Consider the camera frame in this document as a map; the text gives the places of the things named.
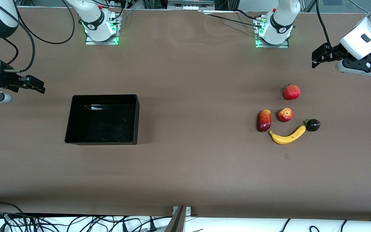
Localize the dark metal bar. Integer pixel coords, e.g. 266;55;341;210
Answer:
164;206;186;232

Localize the red yellow mango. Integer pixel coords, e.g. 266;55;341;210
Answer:
257;109;272;132

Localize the red apple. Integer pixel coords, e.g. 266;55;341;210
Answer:
277;108;294;122

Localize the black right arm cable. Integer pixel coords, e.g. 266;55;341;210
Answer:
13;0;75;45
0;0;36;73

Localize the yellow banana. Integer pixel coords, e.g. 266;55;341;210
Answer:
269;125;306;145

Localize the dark purple eggplant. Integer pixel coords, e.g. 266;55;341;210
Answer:
304;119;321;132

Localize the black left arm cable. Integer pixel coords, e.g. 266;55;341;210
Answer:
316;0;336;55

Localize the black plastic box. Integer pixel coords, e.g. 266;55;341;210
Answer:
64;94;140;145

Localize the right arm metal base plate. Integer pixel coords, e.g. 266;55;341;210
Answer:
85;13;119;45

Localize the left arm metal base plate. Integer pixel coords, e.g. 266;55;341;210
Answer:
255;17;290;49

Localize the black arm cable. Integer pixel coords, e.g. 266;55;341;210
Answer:
316;0;336;55
0;0;36;73
13;0;75;45

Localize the red pomegranate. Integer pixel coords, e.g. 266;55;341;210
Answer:
283;84;301;101

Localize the small metal bracket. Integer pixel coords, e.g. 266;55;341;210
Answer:
172;206;192;216

